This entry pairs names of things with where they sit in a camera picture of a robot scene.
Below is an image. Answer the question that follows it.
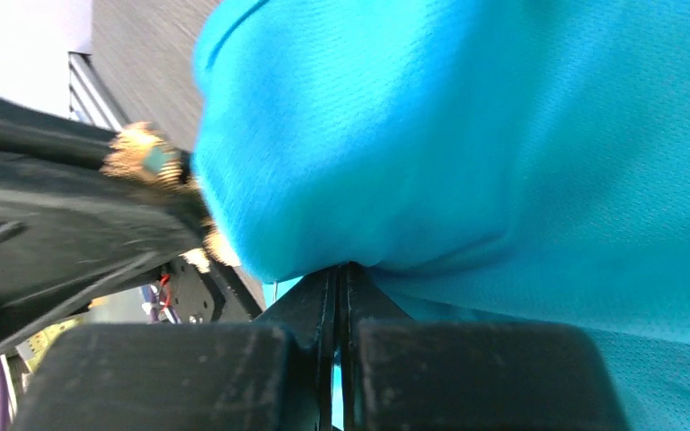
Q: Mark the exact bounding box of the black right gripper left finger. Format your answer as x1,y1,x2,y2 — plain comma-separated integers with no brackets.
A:
13,269,336,430

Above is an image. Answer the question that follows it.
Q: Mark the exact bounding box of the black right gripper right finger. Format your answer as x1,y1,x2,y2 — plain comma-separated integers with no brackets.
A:
339,264,628,430

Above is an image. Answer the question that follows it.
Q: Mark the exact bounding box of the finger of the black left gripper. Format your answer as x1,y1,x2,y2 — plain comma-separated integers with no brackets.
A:
0,98,115,167
0,152,201,354

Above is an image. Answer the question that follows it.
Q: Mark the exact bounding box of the orange copper brooch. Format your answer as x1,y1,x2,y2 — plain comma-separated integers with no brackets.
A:
100,122,241,274

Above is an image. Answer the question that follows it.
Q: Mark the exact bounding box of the turquoise t-shirt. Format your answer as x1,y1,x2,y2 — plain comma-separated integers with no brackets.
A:
193,1,690,430

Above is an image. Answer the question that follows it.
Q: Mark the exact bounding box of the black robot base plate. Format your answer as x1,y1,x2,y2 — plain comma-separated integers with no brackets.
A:
141,258,266,324

